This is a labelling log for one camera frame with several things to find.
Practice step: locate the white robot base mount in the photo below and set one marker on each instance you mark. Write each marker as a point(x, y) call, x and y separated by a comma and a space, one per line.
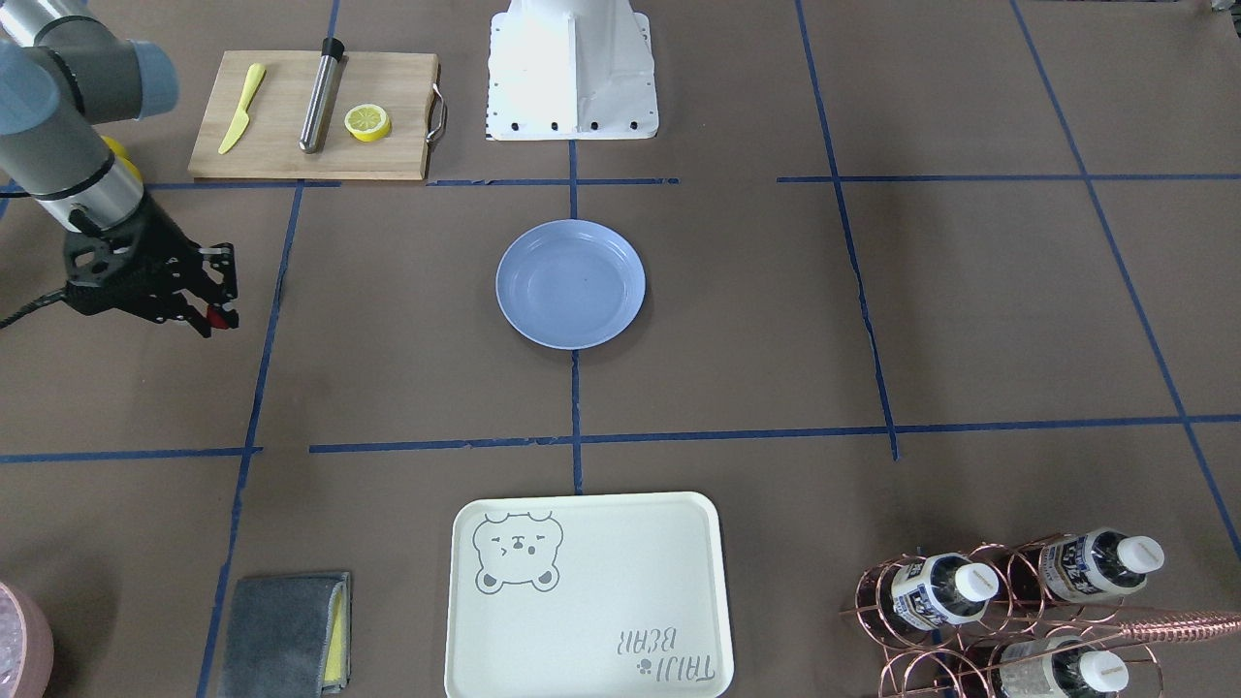
point(571, 71)

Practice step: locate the cream bear tray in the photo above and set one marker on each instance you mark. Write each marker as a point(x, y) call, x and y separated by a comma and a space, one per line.
point(611, 595)

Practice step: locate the grey folded cloth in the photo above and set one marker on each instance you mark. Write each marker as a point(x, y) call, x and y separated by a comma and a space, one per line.
point(289, 636)

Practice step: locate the yellow plastic knife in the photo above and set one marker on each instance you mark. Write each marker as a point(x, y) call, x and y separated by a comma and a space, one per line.
point(241, 118)

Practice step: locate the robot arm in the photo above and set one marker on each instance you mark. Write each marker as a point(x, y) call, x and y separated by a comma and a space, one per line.
point(63, 73)

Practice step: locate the lemon half slice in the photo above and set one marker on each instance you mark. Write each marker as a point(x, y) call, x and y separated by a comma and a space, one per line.
point(368, 123)

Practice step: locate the large yellow lemon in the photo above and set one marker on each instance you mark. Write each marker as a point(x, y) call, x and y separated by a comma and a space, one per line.
point(122, 157)

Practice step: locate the copper wire bottle rack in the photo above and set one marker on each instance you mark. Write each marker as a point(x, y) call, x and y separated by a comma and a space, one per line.
point(965, 660)

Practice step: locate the tea bottle back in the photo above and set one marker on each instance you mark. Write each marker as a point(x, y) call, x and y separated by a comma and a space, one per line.
point(1104, 564)

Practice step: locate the blue round plate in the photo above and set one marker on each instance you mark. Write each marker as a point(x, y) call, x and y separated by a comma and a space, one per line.
point(570, 284)

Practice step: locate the pink bowl of ice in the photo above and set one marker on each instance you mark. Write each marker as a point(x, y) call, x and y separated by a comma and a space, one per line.
point(27, 647)

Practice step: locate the steel knife handle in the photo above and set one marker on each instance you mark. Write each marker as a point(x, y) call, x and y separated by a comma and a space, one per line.
point(317, 115)

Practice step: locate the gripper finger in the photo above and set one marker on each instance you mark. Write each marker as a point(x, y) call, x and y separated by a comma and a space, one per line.
point(205, 323)
point(221, 259)

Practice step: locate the tea bottle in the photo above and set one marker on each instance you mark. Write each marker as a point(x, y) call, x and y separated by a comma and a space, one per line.
point(1058, 666)
point(1104, 564)
point(941, 590)

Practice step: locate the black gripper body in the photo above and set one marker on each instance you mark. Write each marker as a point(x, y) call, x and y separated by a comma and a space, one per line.
point(152, 242)

